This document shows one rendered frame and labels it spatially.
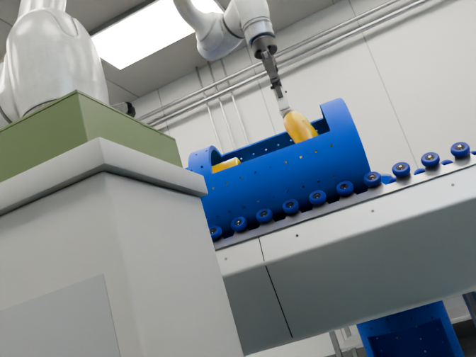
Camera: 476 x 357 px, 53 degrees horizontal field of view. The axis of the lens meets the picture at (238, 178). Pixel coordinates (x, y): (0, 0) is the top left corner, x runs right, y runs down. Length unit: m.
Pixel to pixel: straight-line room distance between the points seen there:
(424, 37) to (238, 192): 3.90
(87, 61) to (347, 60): 4.23
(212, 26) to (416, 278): 0.95
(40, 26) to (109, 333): 0.54
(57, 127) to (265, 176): 0.70
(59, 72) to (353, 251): 0.79
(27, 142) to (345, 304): 0.86
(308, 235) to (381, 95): 3.66
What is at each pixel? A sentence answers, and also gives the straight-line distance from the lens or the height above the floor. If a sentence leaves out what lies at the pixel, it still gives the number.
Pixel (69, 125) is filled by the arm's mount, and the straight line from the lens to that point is 0.70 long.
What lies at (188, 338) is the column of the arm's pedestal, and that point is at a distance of 0.70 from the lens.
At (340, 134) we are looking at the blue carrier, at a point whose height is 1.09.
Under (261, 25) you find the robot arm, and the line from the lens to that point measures 1.48.
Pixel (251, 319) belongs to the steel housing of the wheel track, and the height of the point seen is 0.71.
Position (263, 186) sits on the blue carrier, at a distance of 1.28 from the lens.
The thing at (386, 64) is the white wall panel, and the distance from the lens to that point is 4.91.
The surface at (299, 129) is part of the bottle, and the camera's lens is 1.34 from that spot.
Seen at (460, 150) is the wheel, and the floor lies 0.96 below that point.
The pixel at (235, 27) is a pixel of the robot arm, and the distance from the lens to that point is 1.54.
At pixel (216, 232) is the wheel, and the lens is 1.30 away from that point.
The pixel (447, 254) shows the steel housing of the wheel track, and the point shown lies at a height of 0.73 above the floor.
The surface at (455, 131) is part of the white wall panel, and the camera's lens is 4.70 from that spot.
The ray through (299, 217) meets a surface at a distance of 1.26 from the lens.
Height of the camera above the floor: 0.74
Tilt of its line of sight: 15 degrees up
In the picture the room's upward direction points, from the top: 17 degrees counter-clockwise
